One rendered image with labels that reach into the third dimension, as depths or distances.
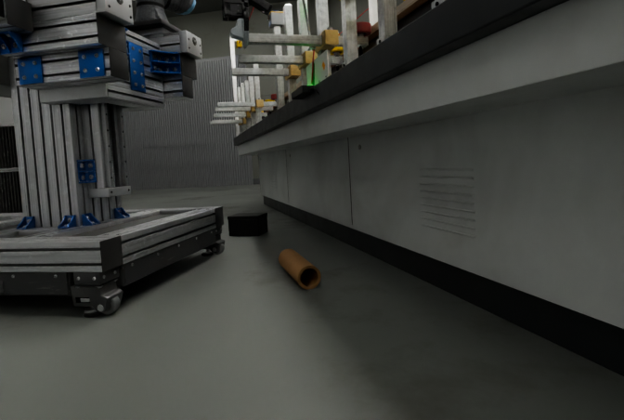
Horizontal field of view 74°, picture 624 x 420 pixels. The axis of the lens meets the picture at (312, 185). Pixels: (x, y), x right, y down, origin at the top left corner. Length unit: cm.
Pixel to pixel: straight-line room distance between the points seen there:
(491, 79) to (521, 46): 8
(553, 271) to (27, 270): 140
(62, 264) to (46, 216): 44
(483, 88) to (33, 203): 161
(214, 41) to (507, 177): 859
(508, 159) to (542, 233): 18
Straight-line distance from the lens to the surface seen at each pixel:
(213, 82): 915
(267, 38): 150
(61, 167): 179
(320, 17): 161
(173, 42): 193
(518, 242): 106
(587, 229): 93
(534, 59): 73
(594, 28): 67
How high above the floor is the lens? 42
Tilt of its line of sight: 3 degrees down
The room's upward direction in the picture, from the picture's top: 3 degrees counter-clockwise
